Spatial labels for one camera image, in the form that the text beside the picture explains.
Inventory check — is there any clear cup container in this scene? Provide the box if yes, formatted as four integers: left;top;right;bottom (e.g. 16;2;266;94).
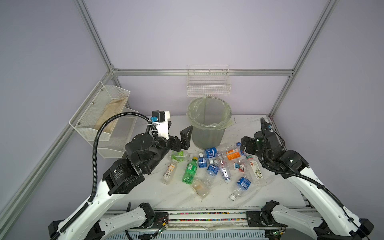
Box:
191;179;210;199

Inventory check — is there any crushed bottle green label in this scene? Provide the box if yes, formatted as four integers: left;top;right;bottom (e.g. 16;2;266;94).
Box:
171;151;193;162

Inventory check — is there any clear bottle yellow label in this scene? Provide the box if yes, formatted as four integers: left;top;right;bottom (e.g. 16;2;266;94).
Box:
162;160;178;185

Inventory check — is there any red label crushed bottle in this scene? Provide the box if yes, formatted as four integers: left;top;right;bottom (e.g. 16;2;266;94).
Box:
233;162;247;173

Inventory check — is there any blue label bottle front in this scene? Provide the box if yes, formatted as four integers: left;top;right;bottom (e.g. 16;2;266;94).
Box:
229;177;251;201

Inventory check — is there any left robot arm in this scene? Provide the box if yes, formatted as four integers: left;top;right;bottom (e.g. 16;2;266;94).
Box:
49;111;193;240

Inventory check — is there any white wire wall basket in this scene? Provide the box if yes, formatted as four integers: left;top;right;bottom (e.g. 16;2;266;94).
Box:
187;65;232;97

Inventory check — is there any white mesh upper shelf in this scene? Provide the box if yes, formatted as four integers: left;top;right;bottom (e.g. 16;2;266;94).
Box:
69;82;131;141

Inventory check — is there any green soda bottle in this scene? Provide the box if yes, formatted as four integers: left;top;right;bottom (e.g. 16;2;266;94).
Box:
182;157;198;184

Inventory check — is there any clear crushed bottle purple print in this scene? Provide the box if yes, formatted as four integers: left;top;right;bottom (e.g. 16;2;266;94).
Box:
217;153;231;183

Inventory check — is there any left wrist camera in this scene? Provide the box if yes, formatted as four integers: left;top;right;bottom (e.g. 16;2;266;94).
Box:
151;110;171;140

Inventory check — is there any orange label bottle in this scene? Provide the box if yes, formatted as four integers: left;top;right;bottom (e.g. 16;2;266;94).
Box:
224;149;247;161

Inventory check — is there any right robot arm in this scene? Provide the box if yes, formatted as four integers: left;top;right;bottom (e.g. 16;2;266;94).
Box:
240;118;374;240

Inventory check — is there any beige cloth in shelf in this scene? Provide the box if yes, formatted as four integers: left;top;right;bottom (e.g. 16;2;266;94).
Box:
94;97;128;130

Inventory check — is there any mesh waste bin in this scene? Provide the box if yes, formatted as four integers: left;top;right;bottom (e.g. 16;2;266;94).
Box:
187;96;232;150

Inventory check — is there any white mesh lower shelf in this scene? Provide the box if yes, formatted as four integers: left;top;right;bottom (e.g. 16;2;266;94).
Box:
98;116;138;159

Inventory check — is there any white mesh shelf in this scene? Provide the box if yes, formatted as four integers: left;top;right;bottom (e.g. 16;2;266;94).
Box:
98;116;138;159
69;82;131;141

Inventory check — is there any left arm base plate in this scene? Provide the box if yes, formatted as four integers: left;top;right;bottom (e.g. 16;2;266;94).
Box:
149;212;169;229

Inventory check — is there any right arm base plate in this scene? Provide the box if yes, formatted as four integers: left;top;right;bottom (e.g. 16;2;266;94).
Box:
246;211;267;228

